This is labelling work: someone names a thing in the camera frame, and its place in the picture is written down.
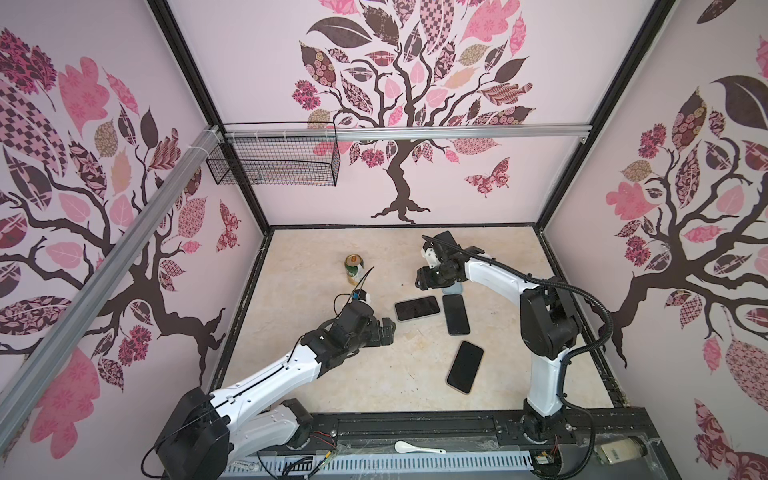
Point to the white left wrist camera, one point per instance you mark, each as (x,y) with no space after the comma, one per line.
(361,295)

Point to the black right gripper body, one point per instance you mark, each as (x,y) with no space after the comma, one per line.
(430,278)

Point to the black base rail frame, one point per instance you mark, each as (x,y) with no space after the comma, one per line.
(614,443)

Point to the aluminium rail left wall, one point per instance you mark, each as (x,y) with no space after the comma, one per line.
(35,375)

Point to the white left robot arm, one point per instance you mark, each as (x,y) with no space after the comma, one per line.
(206,432)

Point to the black wire basket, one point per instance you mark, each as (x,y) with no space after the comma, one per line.
(289,153)

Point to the black phone on table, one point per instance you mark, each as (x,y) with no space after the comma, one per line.
(465,366)

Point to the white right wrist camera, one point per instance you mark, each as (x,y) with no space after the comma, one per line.
(431,258)

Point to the white plastic spoon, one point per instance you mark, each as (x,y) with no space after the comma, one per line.
(404,447)

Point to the white slotted cable duct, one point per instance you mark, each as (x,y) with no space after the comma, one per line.
(377,465)

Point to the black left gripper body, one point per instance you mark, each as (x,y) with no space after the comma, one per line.
(371,337)

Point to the aluminium rail wall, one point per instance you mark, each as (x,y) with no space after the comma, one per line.
(414,132)
(35,375)

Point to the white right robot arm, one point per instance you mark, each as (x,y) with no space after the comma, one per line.
(548,325)

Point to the light blue case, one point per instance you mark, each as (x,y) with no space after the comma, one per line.
(455,289)

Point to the aluminium rail back wall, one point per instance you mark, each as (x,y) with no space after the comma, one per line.
(414,132)

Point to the black phone pink case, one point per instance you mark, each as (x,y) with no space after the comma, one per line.
(417,308)

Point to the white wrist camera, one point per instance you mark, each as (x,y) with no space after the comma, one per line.
(361,295)
(431,258)

